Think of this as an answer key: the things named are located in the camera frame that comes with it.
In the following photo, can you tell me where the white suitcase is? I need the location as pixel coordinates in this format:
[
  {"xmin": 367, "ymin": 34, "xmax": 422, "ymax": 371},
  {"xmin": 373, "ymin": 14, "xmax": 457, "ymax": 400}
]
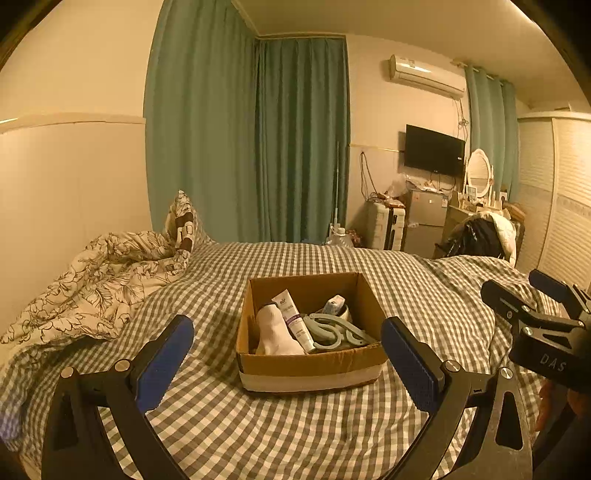
[{"xmin": 366, "ymin": 200, "xmax": 407, "ymax": 250}]

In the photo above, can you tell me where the silver small fridge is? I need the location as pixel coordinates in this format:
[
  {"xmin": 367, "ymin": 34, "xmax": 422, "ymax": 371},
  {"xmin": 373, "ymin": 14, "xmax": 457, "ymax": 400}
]
[{"xmin": 401, "ymin": 188, "xmax": 449, "ymax": 255}]

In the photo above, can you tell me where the hanging wall cable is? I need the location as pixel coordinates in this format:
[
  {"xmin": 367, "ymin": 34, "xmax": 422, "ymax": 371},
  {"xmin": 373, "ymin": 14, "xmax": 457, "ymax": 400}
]
[{"xmin": 359, "ymin": 150, "xmax": 378, "ymax": 200}]

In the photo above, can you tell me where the wooden dressing table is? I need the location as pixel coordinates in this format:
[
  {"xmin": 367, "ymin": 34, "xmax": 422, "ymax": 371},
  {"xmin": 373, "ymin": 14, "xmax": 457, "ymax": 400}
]
[{"xmin": 444, "ymin": 203, "xmax": 481, "ymax": 232}]

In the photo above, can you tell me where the person's right forearm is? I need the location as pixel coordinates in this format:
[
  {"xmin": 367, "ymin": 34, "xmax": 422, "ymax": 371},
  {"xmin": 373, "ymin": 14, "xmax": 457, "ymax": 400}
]
[{"xmin": 531, "ymin": 391, "xmax": 591, "ymax": 480}]

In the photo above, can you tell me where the brown cardboard box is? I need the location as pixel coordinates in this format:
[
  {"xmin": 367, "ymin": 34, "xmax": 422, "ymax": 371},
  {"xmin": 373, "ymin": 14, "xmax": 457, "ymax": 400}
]
[{"xmin": 235, "ymin": 272, "xmax": 389, "ymax": 394}]

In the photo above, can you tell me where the narrow green curtain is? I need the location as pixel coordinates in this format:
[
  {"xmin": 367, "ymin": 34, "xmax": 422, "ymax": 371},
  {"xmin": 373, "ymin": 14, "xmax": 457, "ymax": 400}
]
[{"xmin": 464, "ymin": 65, "xmax": 519, "ymax": 204}]

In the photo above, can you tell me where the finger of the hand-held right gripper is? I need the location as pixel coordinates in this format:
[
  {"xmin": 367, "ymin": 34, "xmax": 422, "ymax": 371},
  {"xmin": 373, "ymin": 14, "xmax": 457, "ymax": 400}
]
[
  {"xmin": 480, "ymin": 279, "xmax": 574, "ymax": 332},
  {"xmin": 529, "ymin": 270, "xmax": 591, "ymax": 320}
]

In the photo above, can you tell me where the white sock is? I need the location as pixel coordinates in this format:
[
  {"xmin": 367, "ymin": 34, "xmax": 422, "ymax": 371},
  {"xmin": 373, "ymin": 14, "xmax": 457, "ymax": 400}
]
[{"xmin": 255, "ymin": 302, "xmax": 306, "ymax": 356}]

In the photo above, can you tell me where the white air conditioner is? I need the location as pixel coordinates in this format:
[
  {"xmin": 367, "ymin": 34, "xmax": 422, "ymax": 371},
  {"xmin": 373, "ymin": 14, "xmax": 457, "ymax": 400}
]
[{"xmin": 389, "ymin": 54, "xmax": 467, "ymax": 100}]

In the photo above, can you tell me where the black wall television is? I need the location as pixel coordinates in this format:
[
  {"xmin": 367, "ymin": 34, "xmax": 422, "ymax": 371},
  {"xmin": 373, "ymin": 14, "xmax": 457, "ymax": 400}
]
[{"xmin": 404, "ymin": 124, "xmax": 467, "ymax": 177}]

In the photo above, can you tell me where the person's right hand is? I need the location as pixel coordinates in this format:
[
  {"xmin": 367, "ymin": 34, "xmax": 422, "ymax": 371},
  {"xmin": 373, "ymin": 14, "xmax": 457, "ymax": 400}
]
[{"xmin": 536, "ymin": 382, "xmax": 554, "ymax": 433}]

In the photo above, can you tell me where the white louvred wardrobe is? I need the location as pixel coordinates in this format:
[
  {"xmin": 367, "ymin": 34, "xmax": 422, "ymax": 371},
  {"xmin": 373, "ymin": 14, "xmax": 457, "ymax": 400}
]
[{"xmin": 514, "ymin": 110, "xmax": 591, "ymax": 297}]

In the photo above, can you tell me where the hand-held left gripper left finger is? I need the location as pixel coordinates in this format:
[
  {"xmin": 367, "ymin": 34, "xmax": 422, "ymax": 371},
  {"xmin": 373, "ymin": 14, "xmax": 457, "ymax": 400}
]
[{"xmin": 41, "ymin": 315, "xmax": 195, "ymax": 480}]

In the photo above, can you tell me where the black jacket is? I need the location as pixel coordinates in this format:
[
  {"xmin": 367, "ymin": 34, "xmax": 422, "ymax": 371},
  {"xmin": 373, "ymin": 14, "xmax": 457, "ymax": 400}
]
[{"xmin": 438, "ymin": 217, "xmax": 507, "ymax": 260}]

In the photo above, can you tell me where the white cream tube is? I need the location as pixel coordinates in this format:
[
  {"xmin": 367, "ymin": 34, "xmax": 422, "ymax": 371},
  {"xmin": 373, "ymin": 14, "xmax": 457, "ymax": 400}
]
[{"xmin": 270, "ymin": 289, "xmax": 315, "ymax": 354}]

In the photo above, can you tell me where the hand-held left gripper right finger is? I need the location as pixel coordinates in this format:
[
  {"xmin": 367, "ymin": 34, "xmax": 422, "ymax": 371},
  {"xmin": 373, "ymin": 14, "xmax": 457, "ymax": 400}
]
[{"xmin": 381, "ymin": 316, "xmax": 536, "ymax": 480}]

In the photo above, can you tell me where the white padded jacket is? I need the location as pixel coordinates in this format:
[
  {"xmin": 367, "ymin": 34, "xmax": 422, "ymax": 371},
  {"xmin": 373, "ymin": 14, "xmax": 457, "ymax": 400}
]
[{"xmin": 480, "ymin": 211, "xmax": 518, "ymax": 267}]

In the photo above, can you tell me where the wide green curtain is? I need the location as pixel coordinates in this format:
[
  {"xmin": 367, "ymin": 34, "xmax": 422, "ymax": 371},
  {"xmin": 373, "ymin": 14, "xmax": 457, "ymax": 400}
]
[{"xmin": 144, "ymin": 0, "xmax": 260, "ymax": 243}]

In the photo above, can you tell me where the oval white vanity mirror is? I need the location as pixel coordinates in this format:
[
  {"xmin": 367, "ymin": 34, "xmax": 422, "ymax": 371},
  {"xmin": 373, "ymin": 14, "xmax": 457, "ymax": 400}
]
[{"xmin": 464, "ymin": 148, "xmax": 493, "ymax": 200}]

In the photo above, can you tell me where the dark green curtain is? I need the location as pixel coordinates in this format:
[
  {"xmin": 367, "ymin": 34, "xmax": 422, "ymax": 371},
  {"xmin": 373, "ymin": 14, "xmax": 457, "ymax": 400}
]
[{"xmin": 255, "ymin": 37, "xmax": 351, "ymax": 246}]

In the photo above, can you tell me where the pale blue plastic hanger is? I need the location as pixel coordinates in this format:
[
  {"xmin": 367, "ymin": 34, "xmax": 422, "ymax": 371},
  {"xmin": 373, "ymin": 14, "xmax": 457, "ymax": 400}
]
[{"xmin": 305, "ymin": 311, "xmax": 378, "ymax": 354}]

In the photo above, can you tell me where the clear plastic bag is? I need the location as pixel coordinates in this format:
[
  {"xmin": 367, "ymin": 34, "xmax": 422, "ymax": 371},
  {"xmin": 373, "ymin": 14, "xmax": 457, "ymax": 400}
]
[{"xmin": 385, "ymin": 173, "xmax": 410, "ymax": 197}]

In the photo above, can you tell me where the floral quilt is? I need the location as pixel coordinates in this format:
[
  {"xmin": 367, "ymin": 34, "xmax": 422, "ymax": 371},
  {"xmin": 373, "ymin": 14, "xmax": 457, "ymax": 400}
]
[{"xmin": 0, "ymin": 228, "xmax": 193, "ymax": 345}]

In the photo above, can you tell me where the clear water jug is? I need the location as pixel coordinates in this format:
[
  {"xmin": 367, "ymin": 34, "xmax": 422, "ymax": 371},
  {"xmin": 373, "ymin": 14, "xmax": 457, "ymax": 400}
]
[{"xmin": 326, "ymin": 226, "xmax": 352, "ymax": 248}]

